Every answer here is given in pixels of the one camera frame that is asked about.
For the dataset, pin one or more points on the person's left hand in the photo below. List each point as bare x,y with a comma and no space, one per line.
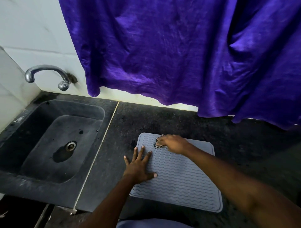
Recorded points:
137,170

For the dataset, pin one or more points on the person's right hand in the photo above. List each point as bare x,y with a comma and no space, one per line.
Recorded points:
175,143

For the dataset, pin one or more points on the person's left thumb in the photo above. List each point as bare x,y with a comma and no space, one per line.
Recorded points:
151,175

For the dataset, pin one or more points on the person's right fingers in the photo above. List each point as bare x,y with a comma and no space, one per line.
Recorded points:
163,141

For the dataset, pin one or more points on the person's left little finger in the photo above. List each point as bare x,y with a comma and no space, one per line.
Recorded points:
127,162

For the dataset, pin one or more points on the person's left middle finger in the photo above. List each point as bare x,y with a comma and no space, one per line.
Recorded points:
142,153

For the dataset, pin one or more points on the black white checkered scrubber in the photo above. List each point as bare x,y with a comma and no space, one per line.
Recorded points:
156,146

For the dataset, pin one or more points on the grey ribbed silicone mat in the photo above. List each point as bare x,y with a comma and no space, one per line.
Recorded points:
181,178

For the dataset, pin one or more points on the person's right forearm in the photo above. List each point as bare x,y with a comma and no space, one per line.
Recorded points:
235,183

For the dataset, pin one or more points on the person's left forearm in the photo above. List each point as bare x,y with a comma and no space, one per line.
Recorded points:
110,204

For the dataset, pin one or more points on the person's blue clothing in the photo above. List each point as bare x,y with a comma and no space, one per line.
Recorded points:
152,223

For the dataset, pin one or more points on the metal sink drain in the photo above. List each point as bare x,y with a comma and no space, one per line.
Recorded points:
70,145

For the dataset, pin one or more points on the dark stone sink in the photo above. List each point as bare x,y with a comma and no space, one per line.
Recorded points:
51,141

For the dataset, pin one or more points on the purple curtain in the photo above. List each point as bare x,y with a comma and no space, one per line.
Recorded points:
178,51

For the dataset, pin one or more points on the chrome wall faucet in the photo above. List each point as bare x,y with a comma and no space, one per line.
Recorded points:
47,68

